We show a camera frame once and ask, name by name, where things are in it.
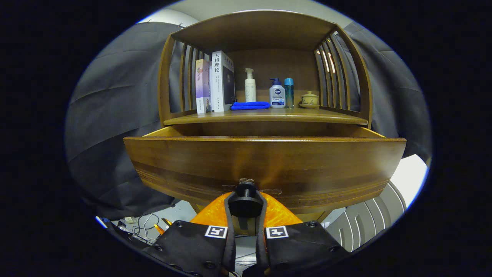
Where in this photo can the wooden cabinet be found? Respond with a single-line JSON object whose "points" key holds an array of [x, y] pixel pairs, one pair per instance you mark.
{"points": [[269, 61]]}

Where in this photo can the white pump bottle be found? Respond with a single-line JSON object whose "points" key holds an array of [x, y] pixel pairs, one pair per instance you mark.
{"points": [[250, 90]]}

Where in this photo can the blue folded cloth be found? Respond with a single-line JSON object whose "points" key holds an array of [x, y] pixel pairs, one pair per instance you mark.
{"points": [[250, 105]]}

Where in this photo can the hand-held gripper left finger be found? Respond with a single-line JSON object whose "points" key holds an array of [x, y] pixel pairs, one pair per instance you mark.
{"points": [[229, 238]]}

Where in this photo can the teal slim bottle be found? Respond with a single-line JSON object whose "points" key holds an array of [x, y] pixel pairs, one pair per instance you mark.
{"points": [[289, 94]]}

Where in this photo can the purple book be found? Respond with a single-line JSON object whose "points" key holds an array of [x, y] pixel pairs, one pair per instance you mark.
{"points": [[201, 84]]}

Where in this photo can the wooden drawer with black knob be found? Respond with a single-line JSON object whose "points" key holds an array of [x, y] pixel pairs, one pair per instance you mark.
{"points": [[269, 157]]}

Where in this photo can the thick white book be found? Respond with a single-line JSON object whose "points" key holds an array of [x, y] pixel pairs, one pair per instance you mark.
{"points": [[217, 80]]}

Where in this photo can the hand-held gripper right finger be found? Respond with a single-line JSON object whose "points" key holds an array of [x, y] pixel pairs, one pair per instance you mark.
{"points": [[260, 238]]}

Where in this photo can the wooden countertop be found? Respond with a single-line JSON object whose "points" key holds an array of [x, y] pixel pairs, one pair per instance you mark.
{"points": [[276, 114]]}

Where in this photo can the clear bottle with blue pump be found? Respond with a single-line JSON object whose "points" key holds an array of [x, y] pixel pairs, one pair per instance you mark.
{"points": [[277, 96]]}

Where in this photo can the beige lidded teacup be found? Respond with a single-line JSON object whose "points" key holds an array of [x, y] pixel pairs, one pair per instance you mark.
{"points": [[309, 100]]}

